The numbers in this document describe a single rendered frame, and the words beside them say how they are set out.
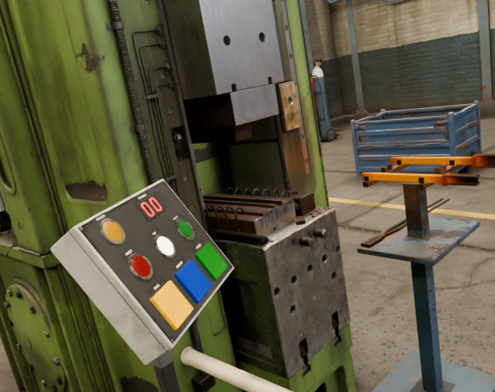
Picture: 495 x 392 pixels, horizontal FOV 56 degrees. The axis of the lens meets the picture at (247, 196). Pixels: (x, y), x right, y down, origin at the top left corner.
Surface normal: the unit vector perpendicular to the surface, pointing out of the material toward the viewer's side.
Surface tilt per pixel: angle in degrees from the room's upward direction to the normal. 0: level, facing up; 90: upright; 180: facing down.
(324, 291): 90
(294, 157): 90
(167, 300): 60
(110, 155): 89
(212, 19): 90
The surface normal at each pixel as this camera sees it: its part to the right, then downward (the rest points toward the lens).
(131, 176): 0.72, 0.04
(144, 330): -0.30, 0.29
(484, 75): -0.75, 0.29
